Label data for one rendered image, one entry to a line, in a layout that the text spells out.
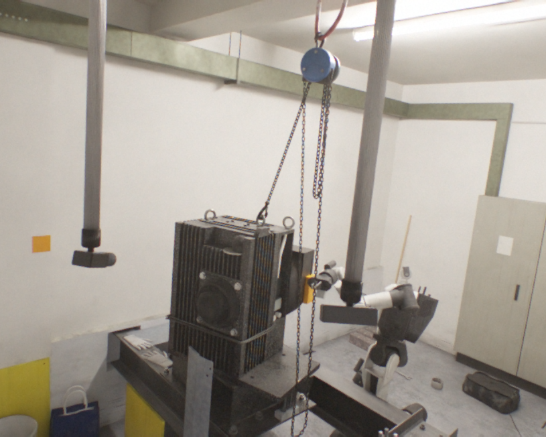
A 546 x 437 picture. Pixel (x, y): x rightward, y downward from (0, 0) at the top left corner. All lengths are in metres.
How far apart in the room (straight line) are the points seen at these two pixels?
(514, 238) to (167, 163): 3.18
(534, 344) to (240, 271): 3.22
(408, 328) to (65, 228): 2.17
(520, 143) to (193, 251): 3.46
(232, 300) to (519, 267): 3.10
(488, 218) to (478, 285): 0.68
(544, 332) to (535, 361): 0.29
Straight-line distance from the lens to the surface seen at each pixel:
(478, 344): 4.86
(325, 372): 2.92
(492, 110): 4.79
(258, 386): 2.23
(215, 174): 3.39
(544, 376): 4.75
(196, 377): 2.17
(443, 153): 5.04
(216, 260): 2.16
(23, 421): 3.16
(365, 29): 3.11
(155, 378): 3.00
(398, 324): 2.66
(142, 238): 3.16
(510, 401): 4.42
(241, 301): 2.11
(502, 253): 4.59
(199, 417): 2.25
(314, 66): 2.01
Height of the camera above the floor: 2.05
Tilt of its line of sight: 9 degrees down
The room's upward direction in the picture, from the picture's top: 5 degrees clockwise
